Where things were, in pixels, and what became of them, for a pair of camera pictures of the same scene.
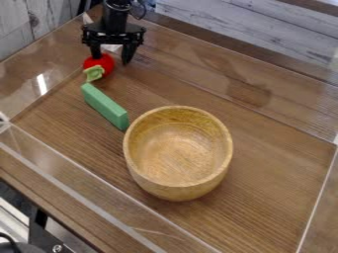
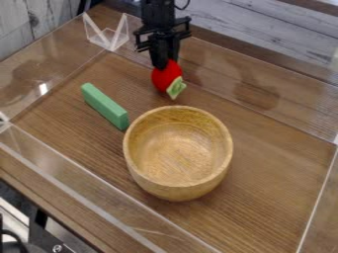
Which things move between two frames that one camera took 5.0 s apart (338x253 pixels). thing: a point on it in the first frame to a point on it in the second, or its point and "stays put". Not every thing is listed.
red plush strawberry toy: (106, 61) to (167, 79)
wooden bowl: (176, 148) stays put
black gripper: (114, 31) to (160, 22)
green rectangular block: (111, 110) stays put
